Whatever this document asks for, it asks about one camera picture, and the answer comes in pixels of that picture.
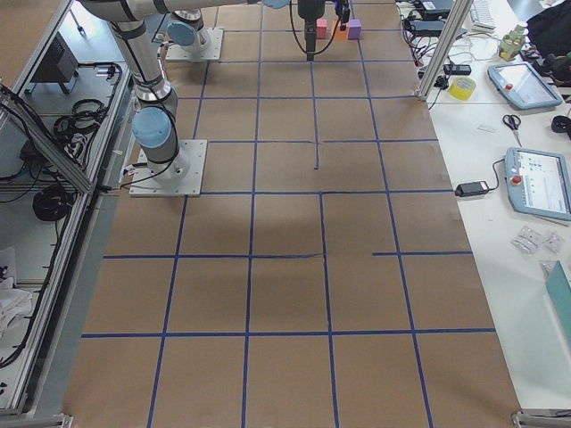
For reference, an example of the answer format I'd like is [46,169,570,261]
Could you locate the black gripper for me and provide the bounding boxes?
[335,0,351,31]
[297,0,326,62]

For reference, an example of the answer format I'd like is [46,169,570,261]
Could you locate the orange foam cube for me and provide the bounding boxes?
[334,27,349,41]

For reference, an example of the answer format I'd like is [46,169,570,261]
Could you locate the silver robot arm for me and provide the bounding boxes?
[79,0,326,105]
[167,1,351,62]

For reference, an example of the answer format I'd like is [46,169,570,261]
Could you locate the purple foam cube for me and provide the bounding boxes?
[347,19,362,40]

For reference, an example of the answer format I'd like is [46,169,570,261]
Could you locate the red foam cube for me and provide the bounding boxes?
[316,18,328,39]

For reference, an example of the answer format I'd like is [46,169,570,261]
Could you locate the yellow tape roll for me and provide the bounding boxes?
[449,76,476,101]

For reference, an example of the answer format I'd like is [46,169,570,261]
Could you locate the far teach pendant tablet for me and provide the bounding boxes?
[487,62,563,110]

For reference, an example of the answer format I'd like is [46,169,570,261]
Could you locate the teach pendant tablet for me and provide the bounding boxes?
[504,147,570,221]
[487,62,563,110]

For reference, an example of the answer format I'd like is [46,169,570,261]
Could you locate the black power adapter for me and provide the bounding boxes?
[454,181,491,197]

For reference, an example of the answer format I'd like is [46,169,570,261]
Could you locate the near teach pendant tablet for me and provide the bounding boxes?
[504,147,570,221]

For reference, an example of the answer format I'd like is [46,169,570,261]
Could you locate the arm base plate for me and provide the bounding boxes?
[129,140,207,197]
[166,24,224,62]

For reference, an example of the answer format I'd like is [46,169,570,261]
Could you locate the aluminium frame post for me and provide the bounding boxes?
[416,0,472,101]

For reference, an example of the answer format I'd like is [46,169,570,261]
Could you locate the black handled scissors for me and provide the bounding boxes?
[502,114,522,147]

